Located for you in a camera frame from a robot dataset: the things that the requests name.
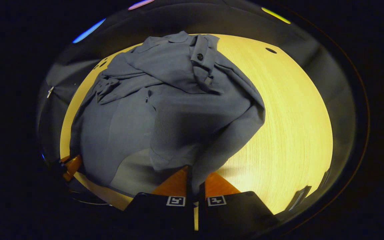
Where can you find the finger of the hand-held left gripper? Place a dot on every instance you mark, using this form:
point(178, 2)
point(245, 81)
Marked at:
point(73, 165)

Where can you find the small metal clip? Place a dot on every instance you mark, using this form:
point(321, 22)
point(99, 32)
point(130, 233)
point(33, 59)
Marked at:
point(49, 92)

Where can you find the grey button-up shirt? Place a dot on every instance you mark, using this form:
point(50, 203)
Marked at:
point(165, 116)

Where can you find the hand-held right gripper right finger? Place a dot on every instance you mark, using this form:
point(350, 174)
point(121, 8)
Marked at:
point(232, 213)

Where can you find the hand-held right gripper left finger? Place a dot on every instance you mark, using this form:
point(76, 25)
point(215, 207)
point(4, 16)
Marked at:
point(165, 213)

